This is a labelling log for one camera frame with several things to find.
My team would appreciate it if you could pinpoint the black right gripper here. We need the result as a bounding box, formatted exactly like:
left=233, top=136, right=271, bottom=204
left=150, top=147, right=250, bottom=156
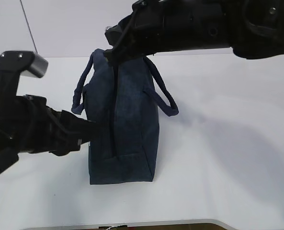
left=104, top=2, right=166, bottom=65

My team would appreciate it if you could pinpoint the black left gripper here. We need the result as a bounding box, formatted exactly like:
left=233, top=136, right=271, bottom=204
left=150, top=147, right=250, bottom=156
left=12, top=96, right=102, bottom=156

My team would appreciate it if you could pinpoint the dark navy lunch bag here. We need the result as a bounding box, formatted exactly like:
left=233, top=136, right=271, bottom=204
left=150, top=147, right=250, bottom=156
left=71, top=49, right=179, bottom=185

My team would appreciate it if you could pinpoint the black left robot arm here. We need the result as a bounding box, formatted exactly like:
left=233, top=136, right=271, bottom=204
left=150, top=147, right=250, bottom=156
left=0, top=70, right=102, bottom=174

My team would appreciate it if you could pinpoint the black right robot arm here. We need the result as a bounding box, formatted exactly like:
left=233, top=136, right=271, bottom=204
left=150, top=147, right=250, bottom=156
left=104, top=0, right=284, bottom=64

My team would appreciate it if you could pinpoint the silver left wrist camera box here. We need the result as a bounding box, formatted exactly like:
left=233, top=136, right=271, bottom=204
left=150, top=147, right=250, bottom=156
left=0, top=50, right=48, bottom=78

